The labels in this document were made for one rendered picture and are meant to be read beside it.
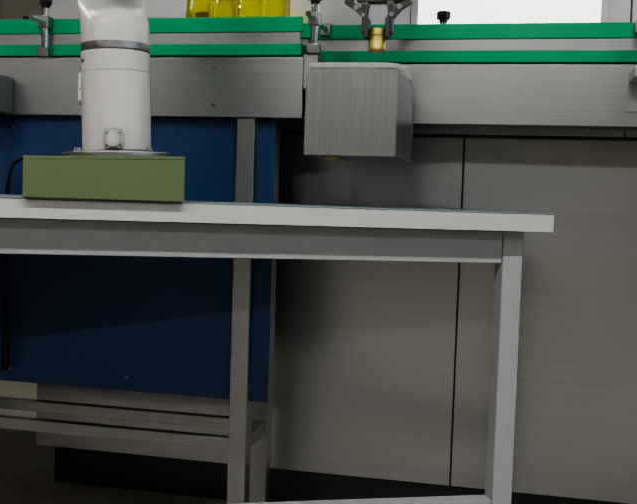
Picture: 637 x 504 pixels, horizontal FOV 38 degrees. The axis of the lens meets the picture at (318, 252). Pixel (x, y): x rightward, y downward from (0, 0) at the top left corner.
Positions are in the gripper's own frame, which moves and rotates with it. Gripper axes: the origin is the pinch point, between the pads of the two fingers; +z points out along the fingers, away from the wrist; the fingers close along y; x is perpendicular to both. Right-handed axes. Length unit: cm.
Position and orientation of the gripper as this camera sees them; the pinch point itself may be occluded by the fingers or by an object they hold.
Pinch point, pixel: (377, 28)
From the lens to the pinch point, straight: 185.5
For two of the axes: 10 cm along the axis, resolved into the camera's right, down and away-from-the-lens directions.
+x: -2.4, 0.5, -9.7
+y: -9.7, -0.4, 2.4
